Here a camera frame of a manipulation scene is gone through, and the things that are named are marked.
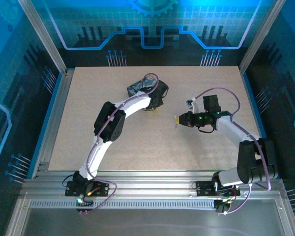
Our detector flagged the dark starry print lock box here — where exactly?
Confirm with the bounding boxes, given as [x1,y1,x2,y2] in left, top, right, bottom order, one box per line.
[127,78,160,99]

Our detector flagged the blue table edge strip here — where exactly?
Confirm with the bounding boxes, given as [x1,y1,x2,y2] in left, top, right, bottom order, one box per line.
[27,73,64,178]
[242,71,281,179]

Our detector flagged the grey metal tray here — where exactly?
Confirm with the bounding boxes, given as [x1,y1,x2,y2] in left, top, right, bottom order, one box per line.
[4,196,295,236]

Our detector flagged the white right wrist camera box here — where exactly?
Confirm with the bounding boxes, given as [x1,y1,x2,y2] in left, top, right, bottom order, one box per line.
[186,97,200,115]

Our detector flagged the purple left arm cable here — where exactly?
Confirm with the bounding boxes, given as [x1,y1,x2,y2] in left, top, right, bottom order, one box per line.
[75,72,160,215]

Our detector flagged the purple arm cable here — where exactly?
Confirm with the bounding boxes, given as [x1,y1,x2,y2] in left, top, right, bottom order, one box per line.
[75,72,160,215]
[193,88,272,217]

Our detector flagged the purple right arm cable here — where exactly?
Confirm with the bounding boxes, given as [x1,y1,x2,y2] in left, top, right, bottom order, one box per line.
[193,88,272,217]

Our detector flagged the aluminium cross rail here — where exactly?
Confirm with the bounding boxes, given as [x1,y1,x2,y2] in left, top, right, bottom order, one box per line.
[21,170,286,200]

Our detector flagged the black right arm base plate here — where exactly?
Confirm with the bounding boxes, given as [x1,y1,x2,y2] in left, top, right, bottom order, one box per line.
[195,180,241,197]

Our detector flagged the black cable connector block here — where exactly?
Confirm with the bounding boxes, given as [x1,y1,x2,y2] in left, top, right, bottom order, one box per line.
[75,207,94,215]
[215,199,229,214]

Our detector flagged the slotted grey cable duct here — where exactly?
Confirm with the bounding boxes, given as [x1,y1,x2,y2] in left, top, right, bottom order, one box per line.
[29,199,218,210]

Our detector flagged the aluminium side rail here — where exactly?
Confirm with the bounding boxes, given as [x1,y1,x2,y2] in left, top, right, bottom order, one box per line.
[31,68,76,179]

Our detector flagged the aluminium frame post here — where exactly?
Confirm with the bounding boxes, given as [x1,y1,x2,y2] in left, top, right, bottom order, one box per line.
[17,0,67,74]
[238,0,287,74]

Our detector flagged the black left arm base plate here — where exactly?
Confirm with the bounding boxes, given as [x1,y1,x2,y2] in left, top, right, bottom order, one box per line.
[65,180,111,197]

